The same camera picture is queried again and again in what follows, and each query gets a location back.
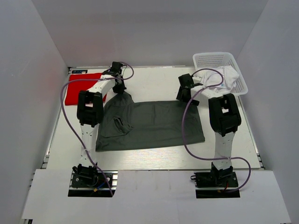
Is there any dark grey t-shirt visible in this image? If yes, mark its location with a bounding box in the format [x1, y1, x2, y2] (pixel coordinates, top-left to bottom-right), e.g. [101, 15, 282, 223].
[96, 92, 205, 152]

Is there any white t-shirt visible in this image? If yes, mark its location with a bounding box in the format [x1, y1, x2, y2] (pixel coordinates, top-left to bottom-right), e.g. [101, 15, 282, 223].
[197, 66, 239, 94]

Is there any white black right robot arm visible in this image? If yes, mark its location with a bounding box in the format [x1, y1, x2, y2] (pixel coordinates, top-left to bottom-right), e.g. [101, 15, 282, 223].
[177, 73, 242, 171]

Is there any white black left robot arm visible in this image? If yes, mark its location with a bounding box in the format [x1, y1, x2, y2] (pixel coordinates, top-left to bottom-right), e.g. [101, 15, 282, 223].
[77, 62, 128, 167]

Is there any white plastic basket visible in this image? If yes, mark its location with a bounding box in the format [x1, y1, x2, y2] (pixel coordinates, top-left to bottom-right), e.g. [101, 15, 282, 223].
[192, 52, 249, 97]

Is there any red folded t-shirt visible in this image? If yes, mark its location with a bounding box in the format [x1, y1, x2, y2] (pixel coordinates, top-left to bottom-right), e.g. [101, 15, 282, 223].
[64, 73, 113, 106]

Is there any blue label sticker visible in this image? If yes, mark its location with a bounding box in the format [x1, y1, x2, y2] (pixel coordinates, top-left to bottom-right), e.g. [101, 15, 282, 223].
[71, 70, 88, 74]

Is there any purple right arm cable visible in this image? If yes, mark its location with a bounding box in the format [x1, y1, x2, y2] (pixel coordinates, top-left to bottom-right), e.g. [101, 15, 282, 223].
[182, 68, 252, 193]

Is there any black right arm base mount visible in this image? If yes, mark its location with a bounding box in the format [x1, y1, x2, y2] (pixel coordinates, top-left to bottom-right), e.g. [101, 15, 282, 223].
[190, 165, 240, 199]

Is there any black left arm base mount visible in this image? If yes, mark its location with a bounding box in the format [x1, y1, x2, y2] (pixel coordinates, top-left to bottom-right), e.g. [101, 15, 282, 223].
[68, 164, 118, 198]

